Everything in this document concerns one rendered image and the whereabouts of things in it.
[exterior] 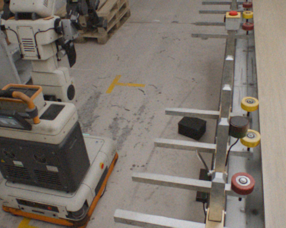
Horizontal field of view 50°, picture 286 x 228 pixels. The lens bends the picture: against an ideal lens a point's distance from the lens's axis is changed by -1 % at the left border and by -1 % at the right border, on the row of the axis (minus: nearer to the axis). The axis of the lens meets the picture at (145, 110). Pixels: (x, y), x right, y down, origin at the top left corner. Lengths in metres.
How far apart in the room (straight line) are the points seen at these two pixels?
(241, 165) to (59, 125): 0.95
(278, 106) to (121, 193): 1.28
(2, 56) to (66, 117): 1.91
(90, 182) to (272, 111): 1.20
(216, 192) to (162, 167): 1.59
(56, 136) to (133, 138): 1.15
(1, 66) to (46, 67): 1.70
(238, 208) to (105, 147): 1.15
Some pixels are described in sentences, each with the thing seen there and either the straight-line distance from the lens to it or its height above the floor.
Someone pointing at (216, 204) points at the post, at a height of 1.05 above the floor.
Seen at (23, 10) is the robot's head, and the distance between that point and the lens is 1.86.
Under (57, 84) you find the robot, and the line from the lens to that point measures 1.98.
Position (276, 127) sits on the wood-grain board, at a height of 0.90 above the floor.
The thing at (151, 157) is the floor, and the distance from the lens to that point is 2.51.
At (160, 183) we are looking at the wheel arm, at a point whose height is 0.85.
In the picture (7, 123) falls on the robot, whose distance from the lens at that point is 1.72.
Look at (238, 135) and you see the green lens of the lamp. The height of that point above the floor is 1.10.
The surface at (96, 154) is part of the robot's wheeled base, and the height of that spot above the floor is 0.28.
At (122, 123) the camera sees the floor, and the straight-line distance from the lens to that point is 2.89.
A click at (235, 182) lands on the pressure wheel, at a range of 1.14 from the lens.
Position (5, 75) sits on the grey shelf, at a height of 0.27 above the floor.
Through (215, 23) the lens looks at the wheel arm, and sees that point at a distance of 2.68.
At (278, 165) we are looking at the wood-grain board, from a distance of 1.24.
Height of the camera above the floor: 1.76
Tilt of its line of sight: 36 degrees down
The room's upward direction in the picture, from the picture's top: 6 degrees counter-clockwise
